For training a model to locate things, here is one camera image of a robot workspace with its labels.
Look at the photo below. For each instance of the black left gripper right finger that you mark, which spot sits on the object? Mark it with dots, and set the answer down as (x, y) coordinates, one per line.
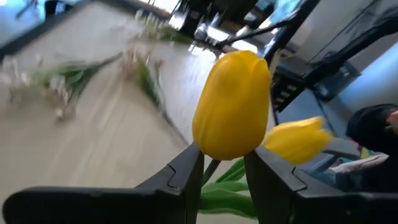
(311, 208)

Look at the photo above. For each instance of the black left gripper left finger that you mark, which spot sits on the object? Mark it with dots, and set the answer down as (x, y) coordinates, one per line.
(124, 208)

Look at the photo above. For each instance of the white blossom sprig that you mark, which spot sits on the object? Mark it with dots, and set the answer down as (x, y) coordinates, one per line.
(146, 81)
(71, 76)
(174, 34)

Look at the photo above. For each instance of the yellow artificial tulip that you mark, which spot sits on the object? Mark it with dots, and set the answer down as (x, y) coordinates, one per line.
(233, 105)
(295, 140)

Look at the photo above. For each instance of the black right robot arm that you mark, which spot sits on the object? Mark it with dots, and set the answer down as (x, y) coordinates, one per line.
(236, 12)

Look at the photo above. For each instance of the person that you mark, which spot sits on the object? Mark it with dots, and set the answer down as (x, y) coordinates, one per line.
(370, 130)

